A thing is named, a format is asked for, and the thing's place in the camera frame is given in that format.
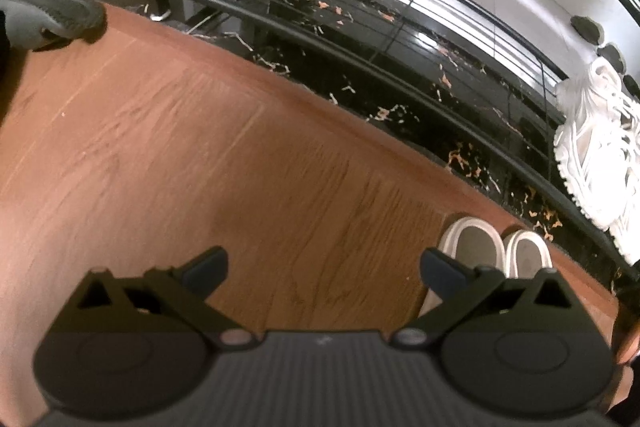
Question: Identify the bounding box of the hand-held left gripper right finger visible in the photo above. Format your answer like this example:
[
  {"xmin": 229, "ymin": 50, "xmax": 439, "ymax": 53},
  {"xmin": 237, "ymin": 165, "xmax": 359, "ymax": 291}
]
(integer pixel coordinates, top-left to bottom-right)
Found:
[{"xmin": 390, "ymin": 247, "xmax": 575, "ymax": 351}]

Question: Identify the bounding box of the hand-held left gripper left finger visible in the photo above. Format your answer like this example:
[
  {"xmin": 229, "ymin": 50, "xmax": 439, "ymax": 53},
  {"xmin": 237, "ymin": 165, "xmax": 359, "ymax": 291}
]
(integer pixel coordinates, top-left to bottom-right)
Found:
[{"xmin": 75, "ymin": 246, "xmax": 257, "ymax": 351}]

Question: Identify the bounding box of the grey white-soled slip-on shoe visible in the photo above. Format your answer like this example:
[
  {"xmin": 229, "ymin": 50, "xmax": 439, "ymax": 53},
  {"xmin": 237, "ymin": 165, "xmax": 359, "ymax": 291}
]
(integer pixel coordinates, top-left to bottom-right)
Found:
[
  {"xmin": 416, "ymin": 216, "xmax": 507, "ymax": 323},
  {"xmin": 501, "ymin": 229, "xmax": 554, "ymax": 281}
]

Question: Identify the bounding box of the black metal shoe rack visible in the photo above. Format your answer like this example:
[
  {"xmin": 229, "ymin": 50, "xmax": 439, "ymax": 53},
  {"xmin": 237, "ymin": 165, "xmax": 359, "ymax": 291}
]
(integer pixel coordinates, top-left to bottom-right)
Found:
[{"xmin": 137, "ymin": 0, "xmax": 640, "ymax": 294}]

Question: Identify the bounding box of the brown fur-lined slipper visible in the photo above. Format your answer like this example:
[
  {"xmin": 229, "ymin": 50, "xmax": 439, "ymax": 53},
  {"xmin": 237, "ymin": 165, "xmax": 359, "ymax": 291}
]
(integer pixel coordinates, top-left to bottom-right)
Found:
[{"xmin": 614, "ymin": 306, "xmax": 640, "ymax": 367}]

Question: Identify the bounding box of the grey knit shoe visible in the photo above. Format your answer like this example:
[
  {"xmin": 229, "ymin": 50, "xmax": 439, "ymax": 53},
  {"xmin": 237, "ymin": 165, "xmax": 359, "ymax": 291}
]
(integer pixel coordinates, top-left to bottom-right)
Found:
[{"xmin": 0, "ymin": 0, "xmax": 107, "ymax": 53}]

